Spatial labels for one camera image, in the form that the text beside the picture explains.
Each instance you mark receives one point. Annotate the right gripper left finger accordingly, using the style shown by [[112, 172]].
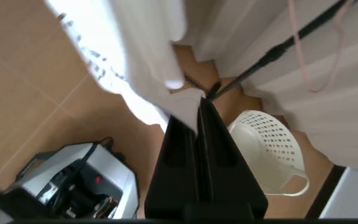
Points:
[[172, 180]]

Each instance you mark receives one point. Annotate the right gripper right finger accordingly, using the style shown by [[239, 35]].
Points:
[[228, 180]]

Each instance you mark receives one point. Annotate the white garment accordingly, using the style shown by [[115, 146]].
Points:
[[148, 46]]

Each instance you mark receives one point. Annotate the pink clothes hanger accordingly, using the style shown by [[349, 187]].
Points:
[[300, 59]]

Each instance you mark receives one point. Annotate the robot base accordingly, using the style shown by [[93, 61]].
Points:
[[104, 168]]

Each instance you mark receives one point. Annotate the white laundry basket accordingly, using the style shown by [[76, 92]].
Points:
[[259, 149]]

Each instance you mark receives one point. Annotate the black clothes rack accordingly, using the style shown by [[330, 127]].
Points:
[[275, 53]]

